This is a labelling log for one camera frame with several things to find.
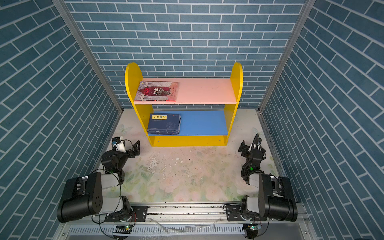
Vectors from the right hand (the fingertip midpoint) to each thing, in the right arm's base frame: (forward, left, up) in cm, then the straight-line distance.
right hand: (251, 141), depth 89 cm
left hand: (-7, +71, +2) cm, 71 cm away
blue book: (+4, +53, +8) cm, 54 cm away
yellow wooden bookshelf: (+5, +27, +4) cm, 27 cm away
